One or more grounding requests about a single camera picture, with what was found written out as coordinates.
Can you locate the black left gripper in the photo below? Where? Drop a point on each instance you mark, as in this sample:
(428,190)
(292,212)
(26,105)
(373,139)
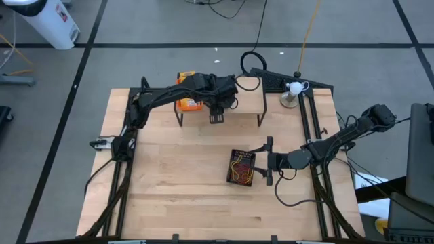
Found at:
(222,93)

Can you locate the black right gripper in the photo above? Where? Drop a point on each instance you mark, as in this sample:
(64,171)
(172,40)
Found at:
(275,160)

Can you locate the red rubber band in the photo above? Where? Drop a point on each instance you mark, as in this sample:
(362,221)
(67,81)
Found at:
(245,171)
(239,173)
(242,167)
(237,178)

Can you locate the yellow rubber band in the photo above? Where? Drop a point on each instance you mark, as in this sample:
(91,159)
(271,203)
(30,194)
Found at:
(234,165)
(249,176)

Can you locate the black plastic basket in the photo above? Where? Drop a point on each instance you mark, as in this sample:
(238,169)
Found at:
(239,154)

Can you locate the orange plastic basket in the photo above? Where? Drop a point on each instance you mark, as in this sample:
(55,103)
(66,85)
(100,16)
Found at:
(190,105)

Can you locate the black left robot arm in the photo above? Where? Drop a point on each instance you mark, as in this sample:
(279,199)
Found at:
(162,95)

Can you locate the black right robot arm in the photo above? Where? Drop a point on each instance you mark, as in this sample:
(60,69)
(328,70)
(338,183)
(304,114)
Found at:
(339,140)

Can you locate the wooden shelf riser black legs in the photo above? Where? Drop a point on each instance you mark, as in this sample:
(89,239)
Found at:
(251,101)

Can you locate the black perforated panel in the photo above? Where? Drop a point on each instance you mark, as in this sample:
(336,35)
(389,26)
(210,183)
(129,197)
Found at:
(271,79)

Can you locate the white bulb lamp metal base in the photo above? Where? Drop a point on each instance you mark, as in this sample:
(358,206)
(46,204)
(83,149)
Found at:
(294,88)

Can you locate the black table clamp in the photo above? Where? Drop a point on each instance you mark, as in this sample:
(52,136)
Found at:
(175,238)
(274,239)

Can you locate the white paper sheet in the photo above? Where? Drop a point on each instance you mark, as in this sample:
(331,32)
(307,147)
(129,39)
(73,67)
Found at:
(374,208)

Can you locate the yellow round object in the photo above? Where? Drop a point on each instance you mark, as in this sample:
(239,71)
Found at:
(381,225)

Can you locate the dark grey equipment box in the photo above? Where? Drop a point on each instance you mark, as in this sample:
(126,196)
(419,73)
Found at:
(410,220)

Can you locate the grey metal box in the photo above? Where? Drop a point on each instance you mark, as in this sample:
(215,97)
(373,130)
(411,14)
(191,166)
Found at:
(422,152)

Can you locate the white cylindrical bin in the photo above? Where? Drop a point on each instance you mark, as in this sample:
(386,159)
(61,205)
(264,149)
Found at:
(47,23)

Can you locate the grey stand base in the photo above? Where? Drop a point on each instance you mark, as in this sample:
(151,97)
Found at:
(17,80)

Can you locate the black floor object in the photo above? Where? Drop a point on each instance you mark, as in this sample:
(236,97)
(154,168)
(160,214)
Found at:
(4,117)

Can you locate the black metal rig frame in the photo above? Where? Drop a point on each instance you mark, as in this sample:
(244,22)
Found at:
(305,112)

